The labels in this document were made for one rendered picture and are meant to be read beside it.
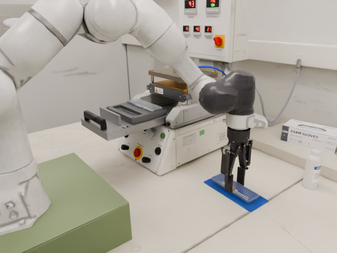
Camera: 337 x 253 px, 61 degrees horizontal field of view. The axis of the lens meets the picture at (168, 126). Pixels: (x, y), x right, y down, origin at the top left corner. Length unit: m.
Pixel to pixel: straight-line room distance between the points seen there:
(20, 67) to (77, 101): 1.99
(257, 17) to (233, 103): 0.91
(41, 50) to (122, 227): 0.50
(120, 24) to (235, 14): 0.69
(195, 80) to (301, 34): 0.76
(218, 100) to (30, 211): 0.59
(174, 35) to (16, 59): 0.39
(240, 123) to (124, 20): 0.47
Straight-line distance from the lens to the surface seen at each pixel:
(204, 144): 1.29
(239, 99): 0.91
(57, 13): 0.74
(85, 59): 2.71
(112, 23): 0.70
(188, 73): 0.95
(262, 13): 1.70
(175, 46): 0.80
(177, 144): 1.16
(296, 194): 1.14
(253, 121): 0.94
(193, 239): 0.89
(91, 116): 1.11
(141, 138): 1.27
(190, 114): 1.18
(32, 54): 0.73
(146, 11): 0.79
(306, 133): 1.39
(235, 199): 1.05
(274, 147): 1.36
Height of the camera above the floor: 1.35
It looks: 21 degrees down
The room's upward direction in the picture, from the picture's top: 1 degrees counter-clockwise
